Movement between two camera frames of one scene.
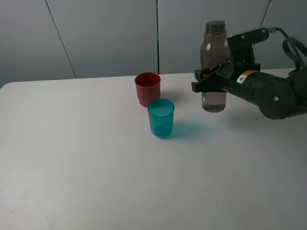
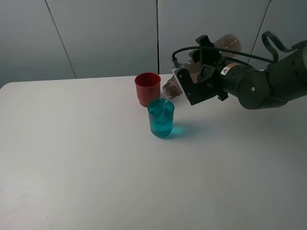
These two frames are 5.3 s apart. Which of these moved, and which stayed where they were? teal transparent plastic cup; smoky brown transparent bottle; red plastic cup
Moved: smoky brown transparent bottle
Stayed: teal transparent plastic cup; red plastic cup
